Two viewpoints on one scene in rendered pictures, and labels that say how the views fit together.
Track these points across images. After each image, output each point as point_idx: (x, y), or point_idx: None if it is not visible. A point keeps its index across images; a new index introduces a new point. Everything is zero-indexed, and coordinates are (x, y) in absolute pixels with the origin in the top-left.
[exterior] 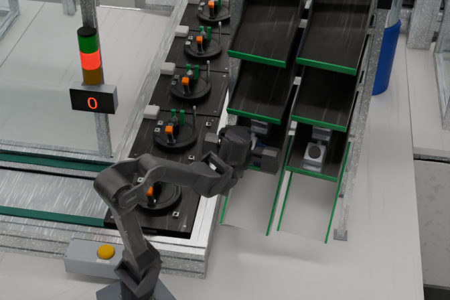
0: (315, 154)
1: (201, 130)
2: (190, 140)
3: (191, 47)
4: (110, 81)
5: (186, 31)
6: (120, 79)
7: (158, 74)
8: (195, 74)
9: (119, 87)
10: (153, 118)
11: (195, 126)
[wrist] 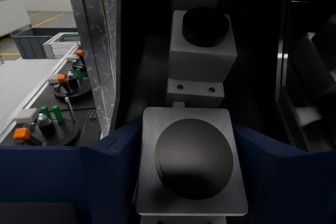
0: None
1: (84, 124)
2: (68, 139)
3: (77, 63)
4: (12, 99)
5: (74, 56)
6: (22, 97)
7: (47, 84)
8: (78, 77)
9: (20, 102)
10: (28, 121)
11: (75, 121)
